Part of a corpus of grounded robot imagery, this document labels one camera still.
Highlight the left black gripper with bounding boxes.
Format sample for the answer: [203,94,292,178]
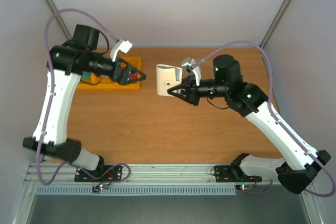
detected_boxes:
[85,53,146,87]

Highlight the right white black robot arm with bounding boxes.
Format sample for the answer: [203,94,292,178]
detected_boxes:
[167,55,331,194]

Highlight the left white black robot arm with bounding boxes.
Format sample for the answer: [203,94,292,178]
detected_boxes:
[23,25,146,181]

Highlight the red card in bin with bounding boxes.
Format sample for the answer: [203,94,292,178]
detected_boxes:
[129,71,138,80]

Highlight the teal card in bin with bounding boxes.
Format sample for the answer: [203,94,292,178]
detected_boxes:
[81,72,91,79]

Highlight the yellow three-compartment bin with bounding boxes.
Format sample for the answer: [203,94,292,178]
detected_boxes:
[76,56,142,90]

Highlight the right small circuit board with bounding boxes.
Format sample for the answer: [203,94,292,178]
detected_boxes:
[236,184,255,191]

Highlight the small circuit board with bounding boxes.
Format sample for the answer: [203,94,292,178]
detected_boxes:
[236,184,255,191]
[92,184,109,193]

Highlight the left small circuit board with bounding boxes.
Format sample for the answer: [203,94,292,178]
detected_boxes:
[92,184,109,193]

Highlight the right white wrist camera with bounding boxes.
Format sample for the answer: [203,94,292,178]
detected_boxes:
[181,57,202,86]

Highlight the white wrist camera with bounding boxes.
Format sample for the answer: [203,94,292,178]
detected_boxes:
[181,57,202,86]
[110,40,133,62]

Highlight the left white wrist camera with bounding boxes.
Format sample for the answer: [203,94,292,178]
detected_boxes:
[110,40,133,62]

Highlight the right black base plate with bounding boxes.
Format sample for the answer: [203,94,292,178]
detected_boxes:
[211,165,262,184]

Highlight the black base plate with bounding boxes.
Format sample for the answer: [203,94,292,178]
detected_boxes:
[74,165,123,183]
[211,165,262,184]

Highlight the grey slotted cable duct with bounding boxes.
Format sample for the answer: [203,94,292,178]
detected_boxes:
[36,185,236,196]

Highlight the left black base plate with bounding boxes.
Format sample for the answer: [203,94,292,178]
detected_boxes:
[74,165,123,183]

